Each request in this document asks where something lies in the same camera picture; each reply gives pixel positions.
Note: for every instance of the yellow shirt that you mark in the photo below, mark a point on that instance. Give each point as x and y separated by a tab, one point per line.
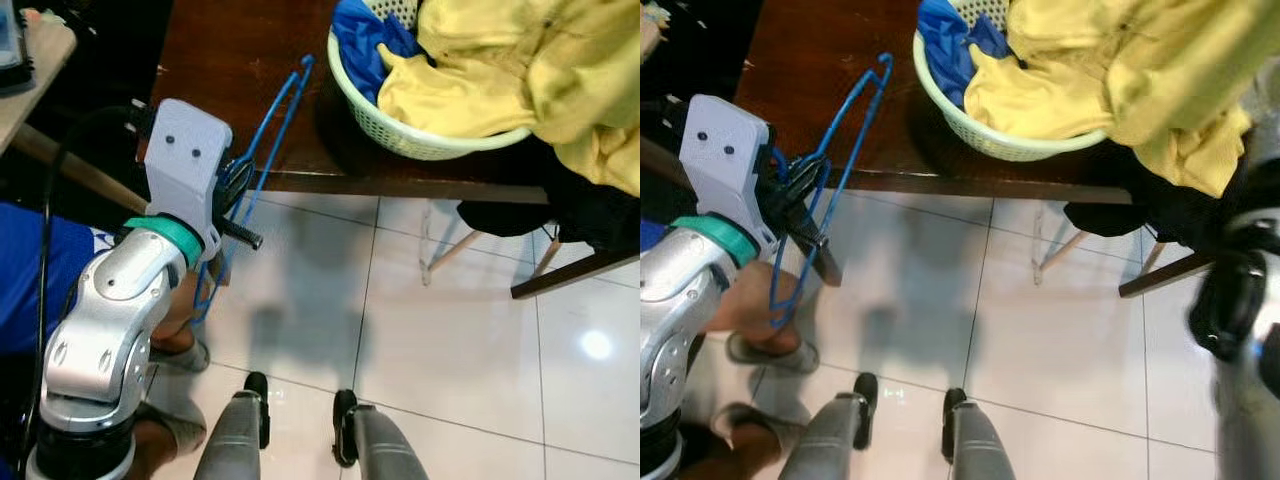
1100	70
500	70

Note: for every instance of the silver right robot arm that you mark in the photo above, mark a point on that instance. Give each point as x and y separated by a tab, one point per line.
1235	290

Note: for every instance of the grey slipper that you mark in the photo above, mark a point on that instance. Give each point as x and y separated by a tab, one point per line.
760	420
185	358
180	425
775	355

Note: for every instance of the blue cloth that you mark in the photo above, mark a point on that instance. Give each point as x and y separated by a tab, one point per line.
365	45
945	45

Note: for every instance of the green plastic laundry basket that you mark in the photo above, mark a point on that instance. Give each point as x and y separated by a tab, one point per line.
1010	140
430	140

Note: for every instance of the chair with wooden legs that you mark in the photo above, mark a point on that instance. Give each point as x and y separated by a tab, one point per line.
1065	254
455	250

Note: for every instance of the grey left robot leg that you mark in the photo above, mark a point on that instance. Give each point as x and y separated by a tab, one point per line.
825	440
230	440

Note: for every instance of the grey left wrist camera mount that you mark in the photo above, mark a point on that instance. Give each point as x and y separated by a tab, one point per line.
180	160
720	160

